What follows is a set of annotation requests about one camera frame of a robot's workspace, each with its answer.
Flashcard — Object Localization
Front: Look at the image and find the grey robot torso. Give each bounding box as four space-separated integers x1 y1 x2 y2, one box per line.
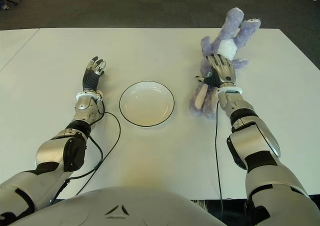
9 185 226 226

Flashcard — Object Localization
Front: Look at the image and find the purple plush bunny doll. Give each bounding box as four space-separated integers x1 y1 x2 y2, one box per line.
188 7 262 120

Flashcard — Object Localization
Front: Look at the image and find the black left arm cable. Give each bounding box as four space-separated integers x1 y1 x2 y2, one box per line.
49 99 122 199

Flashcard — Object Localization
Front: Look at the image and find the white plate with black rim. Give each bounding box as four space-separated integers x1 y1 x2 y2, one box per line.
118 81 176 127

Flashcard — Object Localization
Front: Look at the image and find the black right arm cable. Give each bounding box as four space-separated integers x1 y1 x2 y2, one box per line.
214 102 224 226

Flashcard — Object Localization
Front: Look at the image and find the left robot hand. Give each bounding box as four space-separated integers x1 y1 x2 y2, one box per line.
82 56 107 92

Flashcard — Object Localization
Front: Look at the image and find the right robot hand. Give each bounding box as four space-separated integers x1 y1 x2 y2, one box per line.
194 53 237 89

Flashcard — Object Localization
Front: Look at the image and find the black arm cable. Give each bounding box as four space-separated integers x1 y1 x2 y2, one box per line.
49 99 122 199
214 102 224 226

